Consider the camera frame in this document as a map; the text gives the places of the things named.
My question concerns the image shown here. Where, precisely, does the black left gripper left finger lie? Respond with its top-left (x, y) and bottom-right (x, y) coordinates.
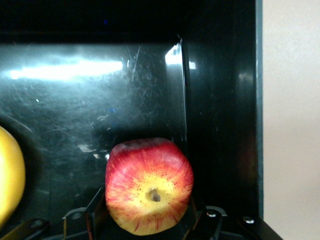
top-left (0, 186), bottom-right (133, 240)

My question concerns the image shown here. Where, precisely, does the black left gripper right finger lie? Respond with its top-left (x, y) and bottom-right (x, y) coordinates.
top-left (174, 196), bottom-right (285, 240)

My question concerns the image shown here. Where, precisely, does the red yellow apple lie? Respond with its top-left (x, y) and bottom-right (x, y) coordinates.
top-left (104, 137), bottom-right (195, 237)

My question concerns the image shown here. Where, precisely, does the yellow banana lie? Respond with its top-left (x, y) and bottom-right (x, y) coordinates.
top-left (0, 125), bottom-right (27, 227)

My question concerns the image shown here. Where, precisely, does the black rectangular plastic tray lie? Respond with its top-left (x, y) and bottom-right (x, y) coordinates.
top-left (0, 0), bottom-right (265, 240)

